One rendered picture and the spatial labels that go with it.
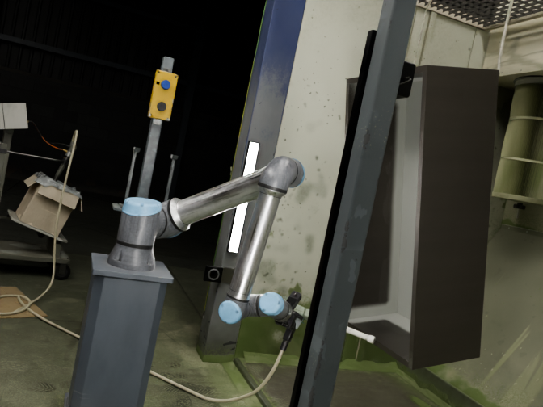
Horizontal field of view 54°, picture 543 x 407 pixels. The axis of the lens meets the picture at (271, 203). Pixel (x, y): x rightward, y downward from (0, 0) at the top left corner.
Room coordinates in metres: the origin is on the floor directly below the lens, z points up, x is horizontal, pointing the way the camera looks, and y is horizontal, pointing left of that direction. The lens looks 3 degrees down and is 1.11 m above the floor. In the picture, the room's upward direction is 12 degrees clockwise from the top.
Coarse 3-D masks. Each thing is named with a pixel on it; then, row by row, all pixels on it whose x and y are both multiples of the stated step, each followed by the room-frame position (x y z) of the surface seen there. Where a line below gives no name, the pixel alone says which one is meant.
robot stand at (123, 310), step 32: (96, 256) 2.18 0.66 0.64; (96, 288) 1.99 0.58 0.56; (128, 288) 2.01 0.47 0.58; (160, 288) 2.06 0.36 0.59; (96, 320) 1.98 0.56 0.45; (128, 320) 2.02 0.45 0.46; (96, 352) 1.98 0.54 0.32; (128, 352) 2.03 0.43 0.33; (96, 384) 1.99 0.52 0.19; (128, 384) 2.03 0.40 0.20
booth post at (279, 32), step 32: (288, 0) 2.98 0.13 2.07; (288, 32) 2.99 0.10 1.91; (256, 64) 3.05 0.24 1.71; (288, 64) 3.01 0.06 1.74; (256, 96) 2.95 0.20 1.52; (256, 128) 2.97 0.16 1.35; (224, 224) 3.06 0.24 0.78; (224, 256) 2.95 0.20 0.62; (224, 288) 2.97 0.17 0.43; (224, 352) 2.99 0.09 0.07
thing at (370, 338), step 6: (300, 306) 2.38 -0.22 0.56; (300, 312) 2.37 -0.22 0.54; (306, 312) 2.36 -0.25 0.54; (306, 318) 2.35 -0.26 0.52; (288, 330) 2.35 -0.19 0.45; (294, 330) 2.37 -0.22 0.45; (348, 330) 2.27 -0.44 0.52; (354, 330) 2.26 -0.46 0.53; (288, 336) 2.34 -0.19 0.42; (360, 336) 2.24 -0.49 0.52; (366, 336) 2.24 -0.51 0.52; (372, 336) 2.23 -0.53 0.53; (282, 342) 2.34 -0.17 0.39; (288, 342) 2.35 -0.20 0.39; (372, 342) 2.22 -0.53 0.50; (282, 348) 2.33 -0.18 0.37
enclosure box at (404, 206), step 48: (432, 96) 2.03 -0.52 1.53; (480, 96) 2.12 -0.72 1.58; (432, 144) 2.05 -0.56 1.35; (480, 144) 2.14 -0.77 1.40; (384, 192) 2.70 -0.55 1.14; (432, 192) 2.07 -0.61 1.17; (480, 192) 2.16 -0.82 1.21; (384, 240) 2.72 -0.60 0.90; (432, 240) 2.09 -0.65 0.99; (480, 240) 2.19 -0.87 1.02; (384, 288) 2.75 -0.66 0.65; (432, 288) 2.11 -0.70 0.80; (480, 288) 2.21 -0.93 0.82; (384, 336) 2.46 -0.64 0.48; (432, 336) 2.13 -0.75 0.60; (480, 336) 2.23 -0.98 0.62
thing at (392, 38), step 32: (384, 0) 1.06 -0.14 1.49; (416, 0) 1.04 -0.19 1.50; (384, 32) 1.03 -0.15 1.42; (384, 64) 1.02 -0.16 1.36; (384, 96) 1.03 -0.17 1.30; (384, 128) 1.03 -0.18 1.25; (352, 160) 1.05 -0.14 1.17; (352, 192) 1.03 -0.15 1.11; (352, 224) 1.02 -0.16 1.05; (352, 256) 1.03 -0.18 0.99; (352, 288) 1.04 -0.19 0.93; (320, 320) 1.05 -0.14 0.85; (320, 352) 1.02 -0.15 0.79; (320, 384) 1.03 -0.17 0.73
